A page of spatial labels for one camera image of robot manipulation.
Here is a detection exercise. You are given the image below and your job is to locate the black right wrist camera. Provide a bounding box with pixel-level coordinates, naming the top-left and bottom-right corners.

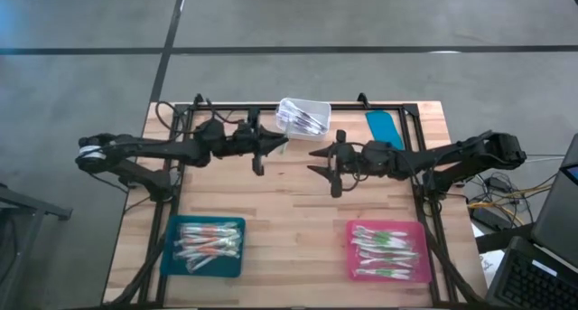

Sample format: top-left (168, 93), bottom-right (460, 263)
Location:
top-left (363, 140), bottom-right (394, 164)

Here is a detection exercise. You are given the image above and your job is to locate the black left camera cable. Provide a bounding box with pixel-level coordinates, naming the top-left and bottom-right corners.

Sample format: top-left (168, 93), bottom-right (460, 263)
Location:
top-left (154, 97), bottom-right (247, 142)

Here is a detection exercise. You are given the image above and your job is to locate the dark grey open laptop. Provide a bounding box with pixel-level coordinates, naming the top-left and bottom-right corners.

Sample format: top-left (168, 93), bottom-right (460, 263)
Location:
top-left (485, 133), bottom-right (578, 310)

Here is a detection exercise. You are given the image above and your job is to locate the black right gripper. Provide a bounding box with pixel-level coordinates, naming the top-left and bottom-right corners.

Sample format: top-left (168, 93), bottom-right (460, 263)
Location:
top-left (306, 129), bottom-right (401, 199)

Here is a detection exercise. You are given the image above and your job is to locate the white plastic bin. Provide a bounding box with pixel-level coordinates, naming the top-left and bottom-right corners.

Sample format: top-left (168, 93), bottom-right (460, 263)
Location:
top-left (275, 97), bottom-right (332, 142)

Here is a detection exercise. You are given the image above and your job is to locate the black metal stand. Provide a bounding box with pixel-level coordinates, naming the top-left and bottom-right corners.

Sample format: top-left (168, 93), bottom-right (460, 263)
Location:
top-left (0, 183), bottom-right (73, 310)

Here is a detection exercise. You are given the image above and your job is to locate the yellow floor cable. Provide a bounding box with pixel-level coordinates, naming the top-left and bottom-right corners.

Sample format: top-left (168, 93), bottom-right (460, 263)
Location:
top-left (467, 185), bottom-right (555, 211)

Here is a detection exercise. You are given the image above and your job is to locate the black power strip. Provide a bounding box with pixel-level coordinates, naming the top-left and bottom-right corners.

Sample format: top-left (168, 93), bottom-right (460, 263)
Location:
top-left (469, 205), bottom-right (502, 228)

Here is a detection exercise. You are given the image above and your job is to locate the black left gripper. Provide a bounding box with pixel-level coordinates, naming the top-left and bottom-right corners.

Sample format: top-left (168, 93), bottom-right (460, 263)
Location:
top-left (211, 107), bottom-right (290, 176)

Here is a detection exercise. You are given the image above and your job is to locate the teal plastic bin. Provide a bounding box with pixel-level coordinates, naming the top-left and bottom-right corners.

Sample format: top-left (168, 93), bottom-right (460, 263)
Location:
top-left (160, 215), bottom-right (247, 278)

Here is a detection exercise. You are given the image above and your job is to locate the teal plastic lid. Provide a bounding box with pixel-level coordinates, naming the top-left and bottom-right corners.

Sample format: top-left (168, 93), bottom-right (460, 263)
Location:
top-left (365, 109), bottom-right (406, 151)

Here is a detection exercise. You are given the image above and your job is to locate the white floor cable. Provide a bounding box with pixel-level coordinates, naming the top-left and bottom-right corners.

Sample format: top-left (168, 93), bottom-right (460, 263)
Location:
top-left (523, 154), bottom-right (566, 166)

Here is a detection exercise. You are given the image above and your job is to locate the black aluminium table frame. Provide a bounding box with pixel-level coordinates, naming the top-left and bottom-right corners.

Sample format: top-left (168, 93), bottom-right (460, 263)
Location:
top-left (101, 92), bottom-right (491, 310)

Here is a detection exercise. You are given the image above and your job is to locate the white paper sheet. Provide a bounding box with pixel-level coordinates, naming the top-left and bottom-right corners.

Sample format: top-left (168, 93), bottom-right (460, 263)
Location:
top-left (478, 249), bottom-right (505, 275)

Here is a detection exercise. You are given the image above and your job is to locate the pink plastic bin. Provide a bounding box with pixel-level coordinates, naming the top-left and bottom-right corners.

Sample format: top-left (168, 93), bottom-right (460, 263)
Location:
top-left (345, 219), bottom-right (433, 284)

